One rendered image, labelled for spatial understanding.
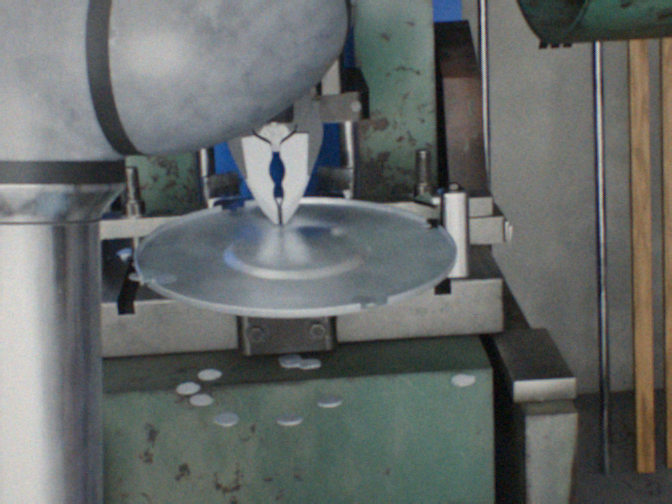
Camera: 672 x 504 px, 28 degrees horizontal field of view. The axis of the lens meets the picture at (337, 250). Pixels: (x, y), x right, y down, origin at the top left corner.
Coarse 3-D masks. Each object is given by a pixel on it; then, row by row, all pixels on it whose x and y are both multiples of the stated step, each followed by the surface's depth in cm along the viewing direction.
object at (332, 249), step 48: (144, 240) 123; (192, 240) 125; (240, 240) 123; (288, 240) 123; (336, 240) 122; (384, 240) 124; (432, 240) 124; (192, 288) 113; (240, 288) 113; (288, 288) 113; (336, 288) 113; (384, 288) 113
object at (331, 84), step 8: (336, 64) 135; (328, 72) 135; (336, 72) 135; (344, 72) 136; (328, 80) 135; (336, 80) 135; (344, 80) 136; (312, 88) 133; (320, 88) 133; (328, 88) 136; (336, 88) 136; (344, 88) 136; (312, 96) 133
